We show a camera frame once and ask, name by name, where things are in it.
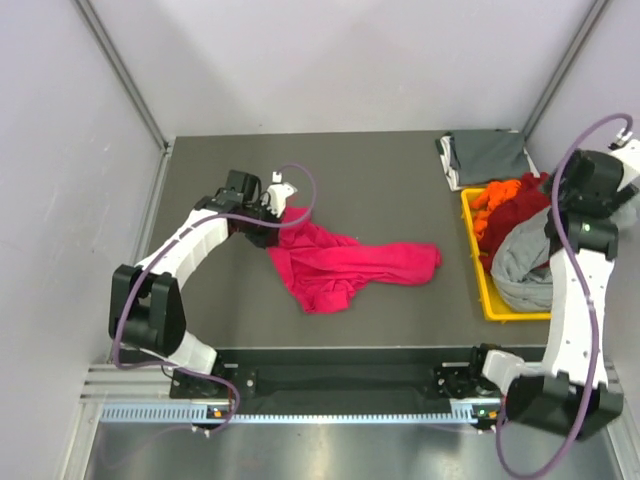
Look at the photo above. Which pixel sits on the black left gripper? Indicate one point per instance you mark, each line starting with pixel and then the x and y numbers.
pixel 268 239

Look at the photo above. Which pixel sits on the pink t shirt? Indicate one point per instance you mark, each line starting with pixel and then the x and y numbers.
pixel 324 271

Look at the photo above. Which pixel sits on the light grey t shirt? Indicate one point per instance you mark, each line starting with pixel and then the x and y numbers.
pixel 520 270

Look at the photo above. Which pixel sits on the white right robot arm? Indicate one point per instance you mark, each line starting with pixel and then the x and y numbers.
pixel 568 393

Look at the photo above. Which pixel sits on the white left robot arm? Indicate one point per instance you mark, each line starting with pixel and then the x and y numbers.
pixel 146 307

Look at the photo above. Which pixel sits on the folded dark grey t shirt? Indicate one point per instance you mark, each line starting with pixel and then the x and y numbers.
pixel 488 155

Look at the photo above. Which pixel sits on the orange t shirt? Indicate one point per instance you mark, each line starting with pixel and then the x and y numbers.
pixel 494 195

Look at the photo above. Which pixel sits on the yellow plastic bin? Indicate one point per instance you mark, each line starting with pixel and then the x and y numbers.
pixel 493 307

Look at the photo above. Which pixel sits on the dark red t shirt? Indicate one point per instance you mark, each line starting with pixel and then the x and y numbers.
pixel 525 204

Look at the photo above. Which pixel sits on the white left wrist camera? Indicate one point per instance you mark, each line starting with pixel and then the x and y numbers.
pixel 277 194

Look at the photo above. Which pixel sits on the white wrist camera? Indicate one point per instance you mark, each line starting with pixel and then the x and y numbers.
pixel 277 194
pixel 622 139

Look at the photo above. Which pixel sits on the left aluminium corner post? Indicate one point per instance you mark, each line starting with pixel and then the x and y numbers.
pixel 103 39

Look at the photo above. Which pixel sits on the aluminium corner post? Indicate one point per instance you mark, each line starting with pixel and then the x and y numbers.
pixel 579 39
pixel 103 39

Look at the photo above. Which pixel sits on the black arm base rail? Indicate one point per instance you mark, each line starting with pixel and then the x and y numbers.
pixel 472 356

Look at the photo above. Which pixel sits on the aluminium frame rail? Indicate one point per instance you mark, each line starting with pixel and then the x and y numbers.
pixel 125 382

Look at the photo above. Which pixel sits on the slotted grey cable duct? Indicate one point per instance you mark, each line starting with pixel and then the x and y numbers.
pixel 453 412

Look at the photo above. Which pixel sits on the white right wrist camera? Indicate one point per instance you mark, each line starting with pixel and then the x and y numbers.
pixel 622 139

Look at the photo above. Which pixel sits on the right aluminium corner post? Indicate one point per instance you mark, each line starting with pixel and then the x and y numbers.
pixel 579 39

